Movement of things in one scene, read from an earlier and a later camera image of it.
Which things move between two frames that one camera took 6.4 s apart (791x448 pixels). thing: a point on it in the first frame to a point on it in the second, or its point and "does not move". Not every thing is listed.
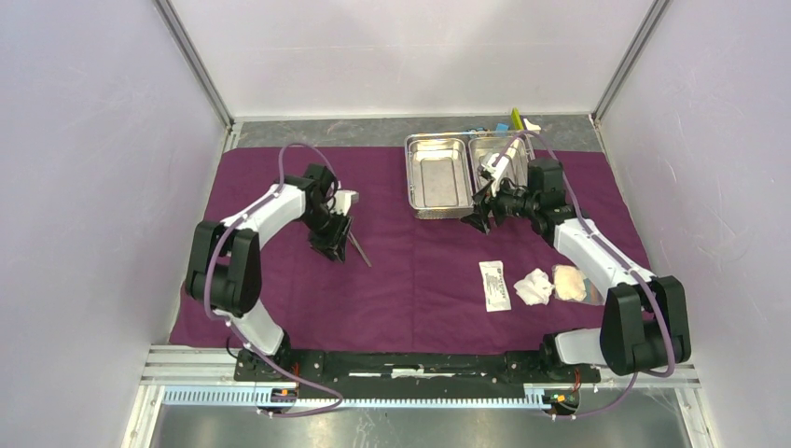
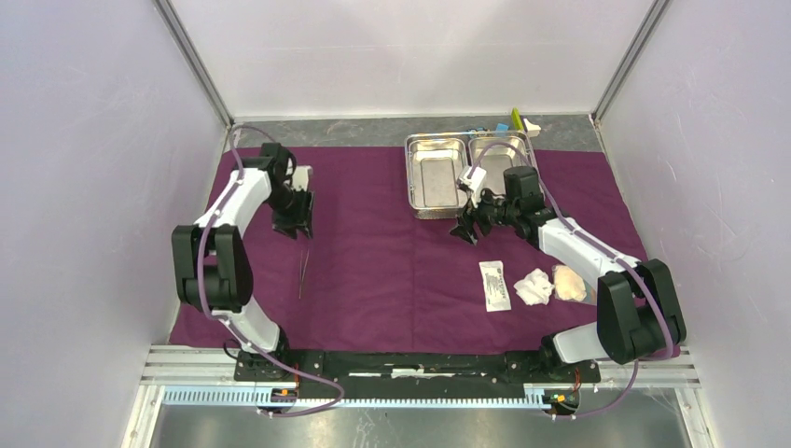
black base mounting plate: (314, 371) does not move
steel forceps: (352, 238) to (302, 275)
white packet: (495, 287) does not move
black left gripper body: (318, 221) to (286, 204)
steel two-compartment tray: (443, 168) does not move
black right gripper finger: (476, 220) to (463, 231)
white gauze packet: (535, 288) does not move
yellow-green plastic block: (516, 119) does not move
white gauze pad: (569, 283) does not move
